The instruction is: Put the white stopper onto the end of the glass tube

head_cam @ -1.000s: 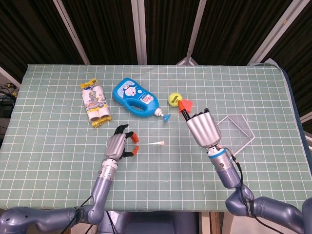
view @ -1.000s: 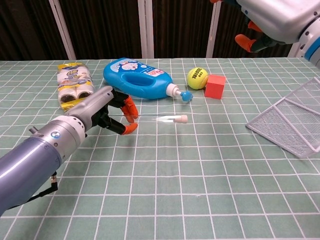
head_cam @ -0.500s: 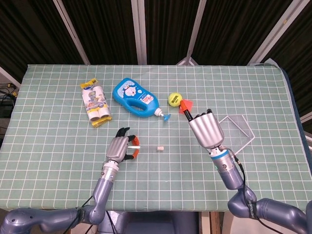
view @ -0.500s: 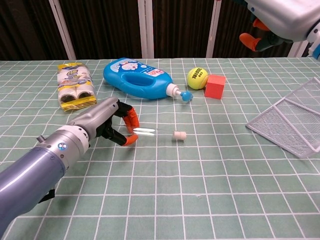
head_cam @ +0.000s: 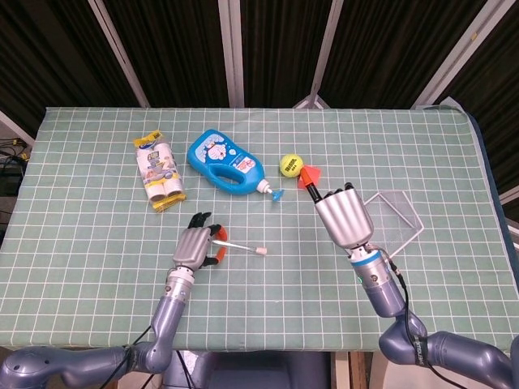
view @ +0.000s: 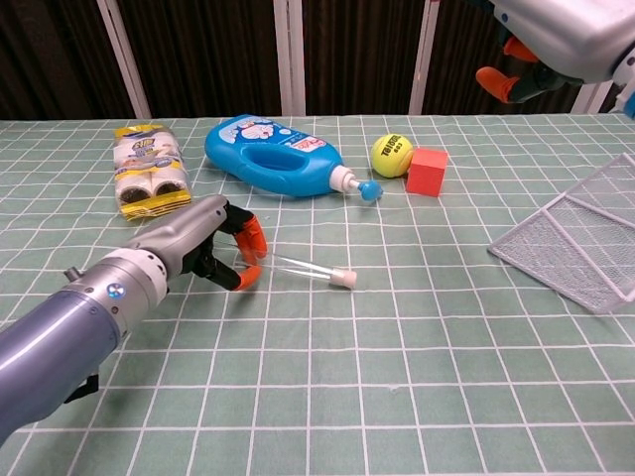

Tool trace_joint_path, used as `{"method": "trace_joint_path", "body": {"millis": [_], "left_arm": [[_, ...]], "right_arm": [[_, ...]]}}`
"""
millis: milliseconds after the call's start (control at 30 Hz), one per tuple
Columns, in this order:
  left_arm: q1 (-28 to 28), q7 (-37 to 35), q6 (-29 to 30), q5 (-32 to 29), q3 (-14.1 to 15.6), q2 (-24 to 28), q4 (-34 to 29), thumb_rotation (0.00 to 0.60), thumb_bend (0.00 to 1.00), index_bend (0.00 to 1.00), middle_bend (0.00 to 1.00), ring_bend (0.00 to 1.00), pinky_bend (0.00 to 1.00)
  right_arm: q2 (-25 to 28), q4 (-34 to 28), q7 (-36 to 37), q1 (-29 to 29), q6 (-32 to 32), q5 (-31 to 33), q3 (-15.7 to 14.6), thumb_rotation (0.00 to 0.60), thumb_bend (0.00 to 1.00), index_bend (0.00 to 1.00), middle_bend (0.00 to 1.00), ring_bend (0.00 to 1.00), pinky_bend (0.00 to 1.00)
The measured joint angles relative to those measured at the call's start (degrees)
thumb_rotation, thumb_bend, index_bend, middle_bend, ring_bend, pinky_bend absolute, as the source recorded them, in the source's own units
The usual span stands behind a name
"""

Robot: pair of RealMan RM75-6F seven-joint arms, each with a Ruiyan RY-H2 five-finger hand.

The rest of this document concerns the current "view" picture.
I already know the yellow tennis ball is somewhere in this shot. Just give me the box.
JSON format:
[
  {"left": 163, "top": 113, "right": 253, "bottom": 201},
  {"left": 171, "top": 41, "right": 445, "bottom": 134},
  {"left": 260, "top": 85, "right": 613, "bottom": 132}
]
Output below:
[{"left": 370, "top": 132, "right": 414, "bottom": 179}]

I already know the white metal frame post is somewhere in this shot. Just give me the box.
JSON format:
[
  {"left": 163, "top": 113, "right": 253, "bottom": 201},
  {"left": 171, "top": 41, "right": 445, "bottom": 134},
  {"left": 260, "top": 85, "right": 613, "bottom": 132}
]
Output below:
[
  {"left": 570, "top": 81, "right": 614, "bottom": 114},
  {"left": 273, "top": 0, "right": 307, "bottom": 118},
  {"left": 96, "top": 0, "right": 153, "bottom": 119},
  {"left": 407, "top": 0, "right": 441, "bottom": 116}
]

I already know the white wire mesh basket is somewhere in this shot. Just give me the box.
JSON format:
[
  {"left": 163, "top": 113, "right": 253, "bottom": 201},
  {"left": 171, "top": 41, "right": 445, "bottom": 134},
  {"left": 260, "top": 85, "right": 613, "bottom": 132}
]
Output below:
[{"left": 486, "top": 152, "right": 635, "bottom": 313}]

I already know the blue detergent bottle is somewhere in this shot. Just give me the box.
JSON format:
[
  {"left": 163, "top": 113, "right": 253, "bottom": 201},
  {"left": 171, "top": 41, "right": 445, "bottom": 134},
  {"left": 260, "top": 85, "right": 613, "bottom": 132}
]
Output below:
[{"left": 204, "top": 114, "right": 386, "bottom": 203}]

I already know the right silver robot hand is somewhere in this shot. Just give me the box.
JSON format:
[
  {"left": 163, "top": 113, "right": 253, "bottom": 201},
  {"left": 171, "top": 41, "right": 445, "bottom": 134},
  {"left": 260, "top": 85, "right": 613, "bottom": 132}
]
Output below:
[{"left": 474, "top": 0, "right": 635, "bottom": 104}]

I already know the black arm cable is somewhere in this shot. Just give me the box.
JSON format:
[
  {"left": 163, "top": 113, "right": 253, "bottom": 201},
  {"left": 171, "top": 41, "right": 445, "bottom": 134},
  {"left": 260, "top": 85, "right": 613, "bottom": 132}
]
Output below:
[{"left": 63, "top": 374, "right": 100, "bottom": 404}]

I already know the white rubber stopper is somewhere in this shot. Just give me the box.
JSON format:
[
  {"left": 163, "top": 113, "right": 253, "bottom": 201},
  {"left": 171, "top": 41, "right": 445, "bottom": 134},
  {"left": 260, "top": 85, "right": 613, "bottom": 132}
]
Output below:
[{"left": 327, "top": 267, "right": 358, "bottom": 290}]

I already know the transparent glass test tube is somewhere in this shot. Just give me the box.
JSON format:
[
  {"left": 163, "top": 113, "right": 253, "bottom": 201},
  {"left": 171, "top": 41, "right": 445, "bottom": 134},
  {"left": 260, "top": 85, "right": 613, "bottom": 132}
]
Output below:
[{"left": 217, "top": 242, "right": 336, "bottom": 287}]

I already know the dark pleated curtain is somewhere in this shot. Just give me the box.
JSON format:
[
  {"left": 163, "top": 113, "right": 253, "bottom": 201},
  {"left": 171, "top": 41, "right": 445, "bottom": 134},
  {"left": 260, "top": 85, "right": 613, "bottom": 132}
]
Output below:
[{"left": 0, "top": 0, "right": 635, "bottom": 120}]

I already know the yellow pack of rolls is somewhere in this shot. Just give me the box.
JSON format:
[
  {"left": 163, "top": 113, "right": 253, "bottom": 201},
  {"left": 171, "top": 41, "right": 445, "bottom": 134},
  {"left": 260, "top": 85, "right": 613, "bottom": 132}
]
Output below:
[{"left": 112, "top": 124, "right": 193, "bottom": 223}]

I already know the green checked tablecloth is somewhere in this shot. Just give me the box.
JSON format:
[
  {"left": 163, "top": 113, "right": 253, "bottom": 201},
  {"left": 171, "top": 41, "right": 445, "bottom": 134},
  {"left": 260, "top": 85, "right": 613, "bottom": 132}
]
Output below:
[{"left": 0, "top": 114, "right": 635, "bottom": 476}]

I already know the red cube block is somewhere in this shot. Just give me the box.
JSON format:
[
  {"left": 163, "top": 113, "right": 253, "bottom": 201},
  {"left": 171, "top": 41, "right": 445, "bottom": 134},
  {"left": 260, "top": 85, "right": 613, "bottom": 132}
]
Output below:
[{"left": 405, "top": 147, "right": 449, "bottom": 198}]

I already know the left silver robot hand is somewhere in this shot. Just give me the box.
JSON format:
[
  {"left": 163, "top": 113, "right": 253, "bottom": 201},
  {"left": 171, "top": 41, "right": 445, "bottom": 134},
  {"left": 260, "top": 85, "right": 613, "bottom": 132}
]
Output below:
[{"left": 126, "top": 194, "right": 269, "bottom": 294}]

